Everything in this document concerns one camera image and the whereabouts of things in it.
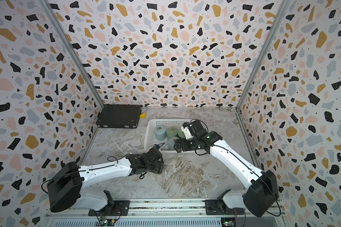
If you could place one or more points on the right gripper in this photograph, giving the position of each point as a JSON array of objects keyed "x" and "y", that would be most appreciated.
[{"x": 183, "y": 141}]

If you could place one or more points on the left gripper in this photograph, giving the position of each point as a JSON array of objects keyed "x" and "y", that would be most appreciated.
[{"x": 160, "y": 166}]

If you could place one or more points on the green canister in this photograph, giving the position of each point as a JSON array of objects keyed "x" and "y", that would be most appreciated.
[
  {"x": 171, "y": 132},
  {"x": 181, "y": 134}
]

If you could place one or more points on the blue-grey canister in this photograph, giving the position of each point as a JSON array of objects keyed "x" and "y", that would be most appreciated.
[{"x": 171, "y": 142}]

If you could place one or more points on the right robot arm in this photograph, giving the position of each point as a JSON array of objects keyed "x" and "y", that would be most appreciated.
[{"x": 260, "y": 188}]

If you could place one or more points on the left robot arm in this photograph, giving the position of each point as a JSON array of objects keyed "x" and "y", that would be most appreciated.
[{"x": 69, "y": 188}]

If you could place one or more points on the white plastic perforated basket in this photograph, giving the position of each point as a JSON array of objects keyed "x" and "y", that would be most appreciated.
[{"x": 150, "y": 139}]

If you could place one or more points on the small yellow object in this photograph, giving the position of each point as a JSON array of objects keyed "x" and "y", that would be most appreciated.
[{"x": 143, "y": 115}]

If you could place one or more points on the black flat case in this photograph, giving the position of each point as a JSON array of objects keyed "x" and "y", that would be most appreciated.
[{"x": 119, "y": 116}]

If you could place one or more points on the small green circuit board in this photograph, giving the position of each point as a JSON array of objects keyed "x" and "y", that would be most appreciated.
[{"x": 105, "y": 222}]

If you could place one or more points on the right circuit board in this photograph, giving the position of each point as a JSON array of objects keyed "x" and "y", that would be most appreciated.
[{"x": 228, "y": 222}]

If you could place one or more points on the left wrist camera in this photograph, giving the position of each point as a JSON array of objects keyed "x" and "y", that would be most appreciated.
[{"x": 154, "y": 155}]

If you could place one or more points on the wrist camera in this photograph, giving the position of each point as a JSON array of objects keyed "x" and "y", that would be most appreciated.
[
  {"x": 154, "y": 155},
  {"x": 194, "y": 129}
]

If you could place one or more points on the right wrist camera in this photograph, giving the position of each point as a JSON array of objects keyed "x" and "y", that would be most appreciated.
[{"x": 194, "y": 129}]

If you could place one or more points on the aluminium mounting rail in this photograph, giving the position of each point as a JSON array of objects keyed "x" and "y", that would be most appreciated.
[{"x": 166, "y": 213}]

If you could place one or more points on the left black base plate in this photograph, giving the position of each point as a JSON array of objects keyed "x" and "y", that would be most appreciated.
[{"x": 116, "y": 208}]

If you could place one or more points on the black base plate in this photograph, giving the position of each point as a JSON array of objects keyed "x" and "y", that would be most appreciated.
[
  {"x": 116, "y": 208},
  {"x": 218, "y": 207}
]

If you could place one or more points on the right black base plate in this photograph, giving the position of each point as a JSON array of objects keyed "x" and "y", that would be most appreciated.
[{"x": 218, "y": 207}]

